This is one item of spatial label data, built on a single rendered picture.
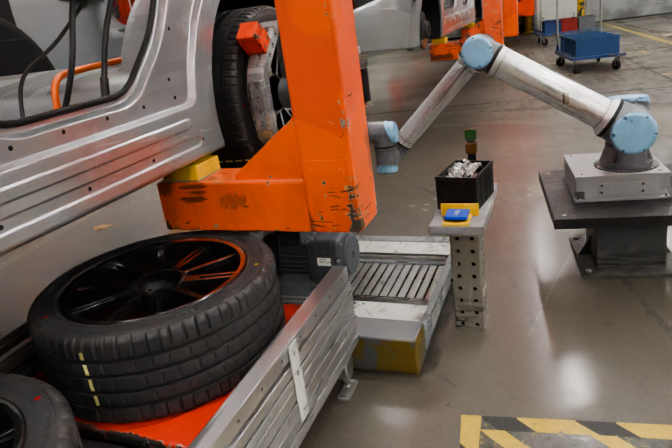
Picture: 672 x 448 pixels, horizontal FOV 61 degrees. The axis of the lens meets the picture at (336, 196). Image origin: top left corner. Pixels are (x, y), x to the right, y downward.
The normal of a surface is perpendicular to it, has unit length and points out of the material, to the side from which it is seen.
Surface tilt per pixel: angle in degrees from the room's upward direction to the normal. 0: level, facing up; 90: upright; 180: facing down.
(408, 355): 90
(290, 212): 90
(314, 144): 90
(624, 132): 92
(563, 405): 0
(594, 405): 0
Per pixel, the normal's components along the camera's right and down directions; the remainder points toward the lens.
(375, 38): 0.16, 0.55
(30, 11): 0.93, -0.01
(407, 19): 0.60, 0.24
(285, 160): -0.35, 0.34
